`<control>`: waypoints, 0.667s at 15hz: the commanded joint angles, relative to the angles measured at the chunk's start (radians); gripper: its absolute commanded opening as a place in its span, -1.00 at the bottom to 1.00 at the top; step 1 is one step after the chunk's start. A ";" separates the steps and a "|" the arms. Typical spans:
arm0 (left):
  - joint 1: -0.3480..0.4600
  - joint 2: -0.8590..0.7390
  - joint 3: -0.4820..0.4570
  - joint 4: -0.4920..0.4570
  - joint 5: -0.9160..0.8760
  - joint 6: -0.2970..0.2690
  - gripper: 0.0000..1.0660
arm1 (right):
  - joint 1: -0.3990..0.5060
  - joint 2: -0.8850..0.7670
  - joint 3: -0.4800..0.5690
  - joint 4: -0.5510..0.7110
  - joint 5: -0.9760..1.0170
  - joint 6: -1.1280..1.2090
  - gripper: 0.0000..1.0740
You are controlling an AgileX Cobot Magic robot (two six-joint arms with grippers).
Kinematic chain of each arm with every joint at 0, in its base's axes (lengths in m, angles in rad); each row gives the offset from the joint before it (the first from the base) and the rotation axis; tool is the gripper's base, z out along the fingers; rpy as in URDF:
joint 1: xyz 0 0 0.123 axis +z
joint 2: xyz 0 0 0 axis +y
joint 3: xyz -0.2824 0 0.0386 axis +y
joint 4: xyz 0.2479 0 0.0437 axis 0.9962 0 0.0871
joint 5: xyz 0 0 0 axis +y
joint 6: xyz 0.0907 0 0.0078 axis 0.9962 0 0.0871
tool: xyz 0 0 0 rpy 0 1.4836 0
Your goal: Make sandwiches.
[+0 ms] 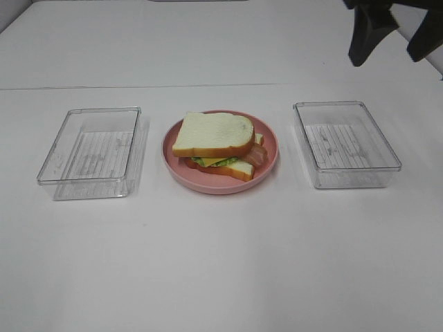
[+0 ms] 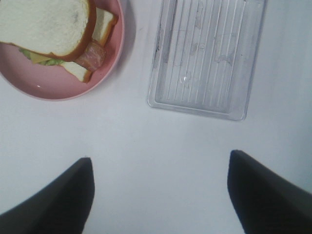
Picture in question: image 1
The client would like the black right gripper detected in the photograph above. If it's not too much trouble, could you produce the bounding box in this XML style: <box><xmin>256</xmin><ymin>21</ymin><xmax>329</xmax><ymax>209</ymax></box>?
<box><xmin>343</xmin><ymin>0</ymin><xmax>442</xmax><ymax>67</ymax></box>

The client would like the bacon strip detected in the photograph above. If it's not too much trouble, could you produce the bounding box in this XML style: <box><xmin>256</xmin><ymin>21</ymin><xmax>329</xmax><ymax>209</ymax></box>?
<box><xmin>241</xmin><ymin>143</ymin><xmax>267</xmax><ymax>167</ymax></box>

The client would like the bread slice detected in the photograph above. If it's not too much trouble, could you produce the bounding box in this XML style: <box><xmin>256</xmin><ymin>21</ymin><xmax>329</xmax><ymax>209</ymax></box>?
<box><xmin>172</xmin><ymin>112</ymin><xmax>255</xmax><ymax>158</ymax></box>
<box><xmin>181</xmin><ymin>133</ymin><xmax>265</xmax><ymax>182</ymax></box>

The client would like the yellow cheese slice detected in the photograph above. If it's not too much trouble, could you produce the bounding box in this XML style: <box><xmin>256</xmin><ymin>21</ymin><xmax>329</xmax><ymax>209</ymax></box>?
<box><xmin>196</xmin><ymin>157</ymin><xmax>225</xmax><ymax>167</ymax></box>

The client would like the green lettuce leaf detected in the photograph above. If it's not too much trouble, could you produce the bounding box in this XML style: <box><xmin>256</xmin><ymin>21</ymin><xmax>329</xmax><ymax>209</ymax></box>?
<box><xmin>191</xmin><ymin>157</ymin><xmax>238</xmax><ymax>167</ymax></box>

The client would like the right clear plastic container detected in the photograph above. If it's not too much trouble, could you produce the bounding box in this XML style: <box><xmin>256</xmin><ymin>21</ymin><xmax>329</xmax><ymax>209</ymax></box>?
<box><xmin>293</xmin><ymin>101</ymin><xmax>402</xmax><ymax>190</ymax></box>

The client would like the clear plastic container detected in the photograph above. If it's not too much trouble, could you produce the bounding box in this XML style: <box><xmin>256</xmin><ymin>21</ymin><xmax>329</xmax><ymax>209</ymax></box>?
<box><xmin>293</xmin><ymin>101</ymin><xmax>402</xmax><ymax>190</ymax></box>
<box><xmin>37</xmin><ymin>107</ymin><xmax>147</xmax><ymax>201</ymax></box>

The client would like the left clear plastic container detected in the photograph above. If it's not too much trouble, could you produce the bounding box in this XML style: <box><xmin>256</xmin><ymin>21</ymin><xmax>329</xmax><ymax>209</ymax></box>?
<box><xmin>37</xmin><ymin>107</ymin><xmax>147</xmax><ymax>201</ymax></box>

